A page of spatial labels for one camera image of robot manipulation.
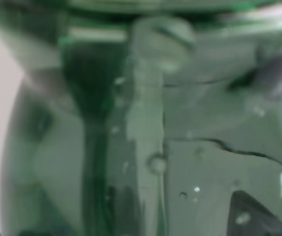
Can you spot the green transparent water bottle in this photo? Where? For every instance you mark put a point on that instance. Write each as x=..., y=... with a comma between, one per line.
x=144, y=118

